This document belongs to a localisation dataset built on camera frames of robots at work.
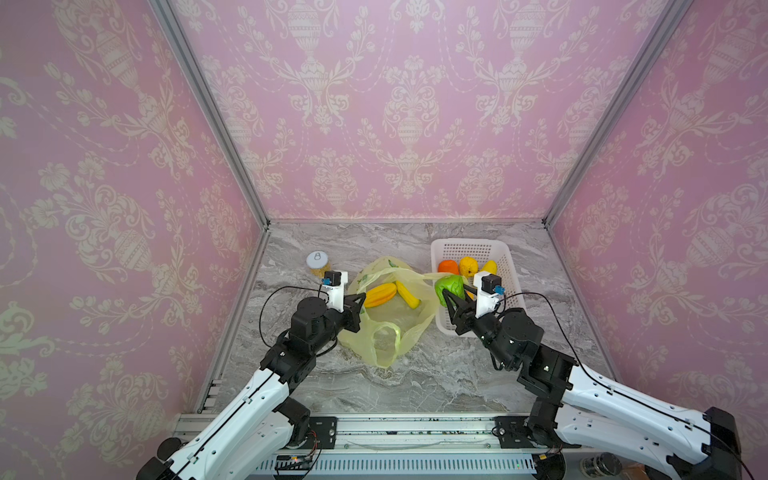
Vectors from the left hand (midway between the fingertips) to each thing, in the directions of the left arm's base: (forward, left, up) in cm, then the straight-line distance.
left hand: (367, 298), depth 75 cm
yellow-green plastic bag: (+5, -13, -22) cm, 26 cm away
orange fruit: (+21, -25, -14) cm, 36 cm away
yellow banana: (+13, -2, -19) cm, 23 cm away
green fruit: (-1, -20, +9) cm, 22 cm away
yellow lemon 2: (+22, -32, -15) cm, 41 cm away
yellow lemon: (+23, -39, -16) cm, 48 cm away
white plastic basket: (+26, -37, -18) cm, 48 cm away
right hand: (-1, -21, +6) cm, 22 cm away
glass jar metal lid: (-32, -51, -10) cm, 61 cm away
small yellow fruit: (+10, -13, -18) cm, 24 cm away
